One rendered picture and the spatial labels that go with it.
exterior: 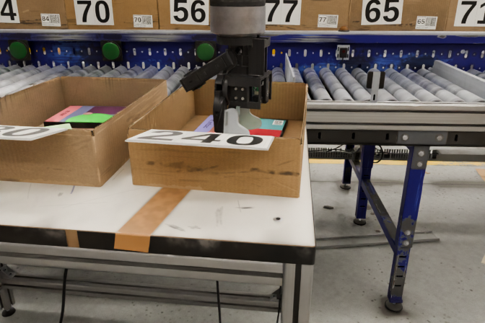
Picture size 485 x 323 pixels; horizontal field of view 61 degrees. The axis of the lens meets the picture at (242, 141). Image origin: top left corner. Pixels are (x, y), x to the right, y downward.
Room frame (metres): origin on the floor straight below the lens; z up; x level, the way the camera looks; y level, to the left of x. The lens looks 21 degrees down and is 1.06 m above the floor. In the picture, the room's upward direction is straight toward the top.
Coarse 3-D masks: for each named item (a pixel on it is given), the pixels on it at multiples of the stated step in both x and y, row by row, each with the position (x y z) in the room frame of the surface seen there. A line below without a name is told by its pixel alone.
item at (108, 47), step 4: (108, 44) 1.70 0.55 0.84; (112, 44) 1.70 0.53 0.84; (104, 48) 1.70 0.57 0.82; (108, 48) 1.70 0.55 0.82; (112, 48) 1.70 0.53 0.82; (116, 48) 1.70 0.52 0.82; (104, 52) 1.70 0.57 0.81; (108, 52) 1.70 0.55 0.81; (112, 52) 1.70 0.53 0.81; (116, 52) 1.70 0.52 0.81; (108, 56) 1.70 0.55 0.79; (112, 56) 1.70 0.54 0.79; (116, 56) 1.70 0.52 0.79
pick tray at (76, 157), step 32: (32, 96) 0.90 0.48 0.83; (64, 96) 1.02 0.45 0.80; (96, 96) 1.00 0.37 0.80; (128, 96) 0.99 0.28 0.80; (160, 96) 0.92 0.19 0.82; (96, 128) 0.62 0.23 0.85; (0, 160) 0.63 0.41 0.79; (32, 160) 0.62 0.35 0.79; (64, 160) 0.61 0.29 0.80; (96, 160) 0.61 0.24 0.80
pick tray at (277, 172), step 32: (192, 96) 0.97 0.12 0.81; (288, 96) 0.95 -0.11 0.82; (128, 128) 0.62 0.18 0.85; (160, 128) 0.75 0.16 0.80; (192, 128) 0.88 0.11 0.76; (288, 128) 0.88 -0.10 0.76; (160, 160) 0.60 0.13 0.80; (192, 160) 0.60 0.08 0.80; (224, 160) 0.59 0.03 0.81; (256, 160) 0.58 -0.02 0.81; (288, 160) 0.57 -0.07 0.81; (224, 192) 0.59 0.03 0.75; (256, 192) 0.58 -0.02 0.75; (288, 192) 0.57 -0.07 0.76
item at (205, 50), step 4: (204, 44) 1.68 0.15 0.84; (208, 44) 1.68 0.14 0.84; (200, 48) 1.68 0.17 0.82; (204, 48) 1.68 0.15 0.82; (208, 48) 1.68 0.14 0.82; (212, 48) 1.68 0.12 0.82; (200, 52) 1.68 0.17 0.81; (204, 52) 1.68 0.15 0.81; (208, 52) 1.68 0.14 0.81; (212, 52) 1.68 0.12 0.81; (200, 56) 1.68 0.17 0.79; (204, 56) 1.68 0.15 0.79; (208, 56) 1.68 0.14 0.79; (212, 56) 1.68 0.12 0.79; (204, 60) 1.68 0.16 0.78
